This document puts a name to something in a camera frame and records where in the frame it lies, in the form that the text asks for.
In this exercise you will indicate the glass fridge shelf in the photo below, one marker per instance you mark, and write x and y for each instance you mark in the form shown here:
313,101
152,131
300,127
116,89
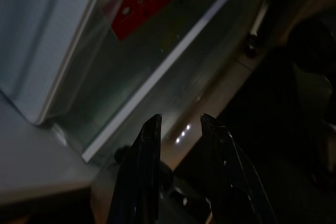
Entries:
126,77

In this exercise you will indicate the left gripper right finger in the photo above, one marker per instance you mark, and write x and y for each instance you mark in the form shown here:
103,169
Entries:
225,182

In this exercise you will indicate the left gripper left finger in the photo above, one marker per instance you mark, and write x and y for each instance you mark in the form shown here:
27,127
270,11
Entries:
139,182

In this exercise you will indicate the dark grey fridge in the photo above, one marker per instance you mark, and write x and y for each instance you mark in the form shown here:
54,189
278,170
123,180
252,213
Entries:
26,169

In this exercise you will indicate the red white food box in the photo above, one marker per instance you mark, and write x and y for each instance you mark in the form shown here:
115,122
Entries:
141,6

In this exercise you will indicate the white plastic storage box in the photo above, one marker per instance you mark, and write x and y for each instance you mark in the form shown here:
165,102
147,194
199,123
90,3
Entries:
39,37

